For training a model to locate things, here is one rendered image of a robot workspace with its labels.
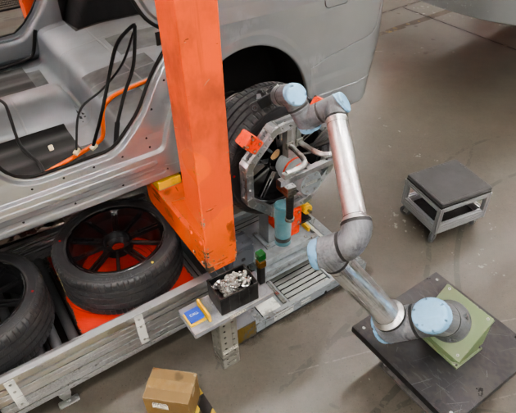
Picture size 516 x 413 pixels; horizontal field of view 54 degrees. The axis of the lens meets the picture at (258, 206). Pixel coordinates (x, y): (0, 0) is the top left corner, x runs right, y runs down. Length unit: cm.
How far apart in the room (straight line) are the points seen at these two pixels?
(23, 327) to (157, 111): 115
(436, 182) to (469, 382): 137
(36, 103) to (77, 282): 112
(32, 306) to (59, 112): 118
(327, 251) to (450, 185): 167
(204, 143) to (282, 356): 129
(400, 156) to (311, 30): 168
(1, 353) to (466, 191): 268
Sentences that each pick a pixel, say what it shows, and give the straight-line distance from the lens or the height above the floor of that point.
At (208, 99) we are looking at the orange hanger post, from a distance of 193.
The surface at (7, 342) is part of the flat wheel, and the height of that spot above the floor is 47.
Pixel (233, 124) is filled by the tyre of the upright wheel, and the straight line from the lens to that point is 240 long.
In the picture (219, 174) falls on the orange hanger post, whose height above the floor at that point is 107.
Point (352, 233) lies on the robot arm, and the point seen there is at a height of 109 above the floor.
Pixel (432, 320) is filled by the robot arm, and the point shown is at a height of 62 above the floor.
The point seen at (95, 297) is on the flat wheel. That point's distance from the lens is 265.
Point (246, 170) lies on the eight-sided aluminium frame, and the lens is 233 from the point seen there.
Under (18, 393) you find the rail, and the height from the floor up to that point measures 28.
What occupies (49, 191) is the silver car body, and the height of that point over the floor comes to 91.
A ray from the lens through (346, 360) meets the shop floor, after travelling 281.
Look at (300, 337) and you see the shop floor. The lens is 286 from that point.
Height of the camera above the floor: 235
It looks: 41 degrees down
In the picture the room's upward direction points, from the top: 2 degrees counter-clockwise
